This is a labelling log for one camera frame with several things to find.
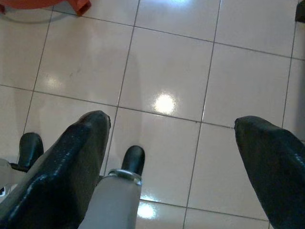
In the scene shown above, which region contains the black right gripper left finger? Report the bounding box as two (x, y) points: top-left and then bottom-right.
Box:
(0, 110), (112, 229)

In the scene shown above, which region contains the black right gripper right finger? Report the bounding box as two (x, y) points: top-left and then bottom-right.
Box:
(234, 115), (305, 229)

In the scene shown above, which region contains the robot left leg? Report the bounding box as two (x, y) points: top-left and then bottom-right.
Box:
(0, 132), (45, 203)

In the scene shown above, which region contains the robot leg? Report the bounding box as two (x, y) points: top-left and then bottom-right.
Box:
(0, 132), (45, 203)
(81, 145), (145, 229)

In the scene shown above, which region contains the robot right leg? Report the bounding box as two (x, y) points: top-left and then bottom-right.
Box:
(81, 145), (145, 229)

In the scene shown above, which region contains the dark furniture leg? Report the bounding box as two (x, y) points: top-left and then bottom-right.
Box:
(295, 0), (305, 23)

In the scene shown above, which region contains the red plastic stool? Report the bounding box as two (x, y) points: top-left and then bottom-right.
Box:
(0, 0), (92, 16)

